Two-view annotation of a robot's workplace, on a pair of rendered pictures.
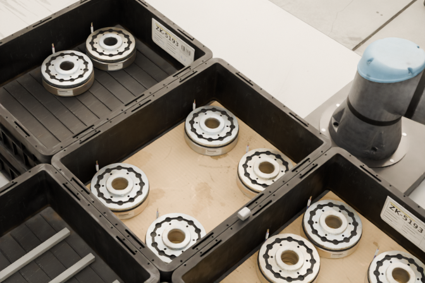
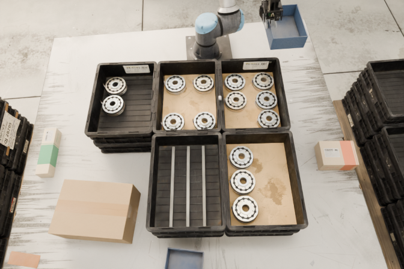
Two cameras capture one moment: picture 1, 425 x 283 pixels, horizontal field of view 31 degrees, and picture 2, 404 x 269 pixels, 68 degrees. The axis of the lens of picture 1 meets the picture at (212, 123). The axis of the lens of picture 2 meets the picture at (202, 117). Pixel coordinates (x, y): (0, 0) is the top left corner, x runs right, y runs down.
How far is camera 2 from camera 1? 0.54 m
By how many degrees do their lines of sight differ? 26
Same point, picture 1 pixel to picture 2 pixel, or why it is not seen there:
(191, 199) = (193, 108)
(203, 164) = (184, 96)
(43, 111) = (121, 123)
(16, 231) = (159, 161)
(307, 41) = (157, 36)
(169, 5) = (103, 58)
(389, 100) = (214, 35)
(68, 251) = (180, 152)
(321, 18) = (121, 25)
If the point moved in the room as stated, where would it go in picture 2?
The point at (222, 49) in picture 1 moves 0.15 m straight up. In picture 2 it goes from (136, 59) to (130, 41)
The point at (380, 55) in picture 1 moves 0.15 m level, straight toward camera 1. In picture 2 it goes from (203, 23) to (217, 42)
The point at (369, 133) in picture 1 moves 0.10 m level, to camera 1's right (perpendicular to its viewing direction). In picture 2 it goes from (211, 49) to (225, 39)
